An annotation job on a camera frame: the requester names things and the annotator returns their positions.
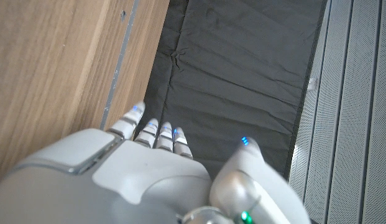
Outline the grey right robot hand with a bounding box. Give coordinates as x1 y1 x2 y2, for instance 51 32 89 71
0 101 312 224

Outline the black backdrop curtain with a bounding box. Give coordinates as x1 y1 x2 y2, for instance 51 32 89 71
135 0 329 181

